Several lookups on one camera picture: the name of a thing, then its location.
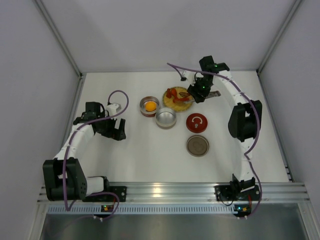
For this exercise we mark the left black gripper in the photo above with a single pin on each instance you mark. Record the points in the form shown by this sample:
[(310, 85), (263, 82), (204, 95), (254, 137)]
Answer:
[(111, 127)]

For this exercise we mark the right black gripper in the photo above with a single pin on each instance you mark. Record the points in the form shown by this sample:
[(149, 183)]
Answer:
[(197, 93)]

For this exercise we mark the red octopus sausage piece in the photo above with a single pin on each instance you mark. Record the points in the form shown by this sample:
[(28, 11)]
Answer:
[(171, 93)]

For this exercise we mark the metal tongs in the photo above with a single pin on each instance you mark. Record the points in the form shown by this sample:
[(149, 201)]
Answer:
[(212, 94)]

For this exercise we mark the steel bowl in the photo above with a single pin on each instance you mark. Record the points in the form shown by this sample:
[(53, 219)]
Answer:
[(142, 106), (165, 118)]

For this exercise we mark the orange egg yolk ball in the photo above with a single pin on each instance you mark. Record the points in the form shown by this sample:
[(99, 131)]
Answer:
[(150, 106)]

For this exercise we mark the brown lid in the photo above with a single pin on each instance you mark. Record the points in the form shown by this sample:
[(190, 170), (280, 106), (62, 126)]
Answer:
[(197, 145)]

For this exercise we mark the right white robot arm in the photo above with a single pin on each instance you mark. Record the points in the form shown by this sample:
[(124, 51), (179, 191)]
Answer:
[(244, 123)]

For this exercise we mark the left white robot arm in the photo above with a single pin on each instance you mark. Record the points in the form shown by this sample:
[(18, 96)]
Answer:
[(64, 178)]

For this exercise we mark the round bamboo tray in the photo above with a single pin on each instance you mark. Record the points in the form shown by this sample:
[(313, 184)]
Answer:
[(177, 107)]

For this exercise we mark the red round lid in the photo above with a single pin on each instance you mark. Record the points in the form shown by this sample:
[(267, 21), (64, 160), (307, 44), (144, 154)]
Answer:
[(196, 123)]

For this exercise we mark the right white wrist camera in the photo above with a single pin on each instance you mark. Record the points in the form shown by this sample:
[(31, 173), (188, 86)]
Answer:
[(189, 76)]

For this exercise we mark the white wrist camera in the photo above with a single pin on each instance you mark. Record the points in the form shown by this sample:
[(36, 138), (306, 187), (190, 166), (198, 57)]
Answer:
[(113, 109), (189, 76)]

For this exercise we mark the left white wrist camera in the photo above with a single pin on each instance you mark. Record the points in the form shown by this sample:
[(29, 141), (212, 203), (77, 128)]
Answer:
[(113, 109)]

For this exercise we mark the left black base bracket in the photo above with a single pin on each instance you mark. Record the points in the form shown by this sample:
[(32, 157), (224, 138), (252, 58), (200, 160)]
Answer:
[(117, 192)]

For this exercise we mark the black base bracket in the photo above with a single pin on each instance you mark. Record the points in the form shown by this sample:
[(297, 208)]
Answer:
[(226, 194), (117, 192)]

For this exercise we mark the right black base bracket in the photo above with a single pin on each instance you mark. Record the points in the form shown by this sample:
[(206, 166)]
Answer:
[(226, 194)]

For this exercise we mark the grey slotted cable duct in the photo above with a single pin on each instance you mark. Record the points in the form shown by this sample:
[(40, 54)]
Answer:
[(143, 209)]

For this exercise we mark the right aluminium frame post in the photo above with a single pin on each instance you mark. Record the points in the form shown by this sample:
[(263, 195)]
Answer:
[(287, 20)]

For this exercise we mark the aluminium frame post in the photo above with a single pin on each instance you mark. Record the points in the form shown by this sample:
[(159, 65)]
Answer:
[(287, 20), (39, 4)]

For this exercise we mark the aluminium mounting rail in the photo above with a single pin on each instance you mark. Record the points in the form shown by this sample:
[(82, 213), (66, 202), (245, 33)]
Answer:
[(205, 192)]

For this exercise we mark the left aluminium frame post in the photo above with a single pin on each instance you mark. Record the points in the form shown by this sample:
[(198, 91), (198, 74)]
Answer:
[(39, 4)]

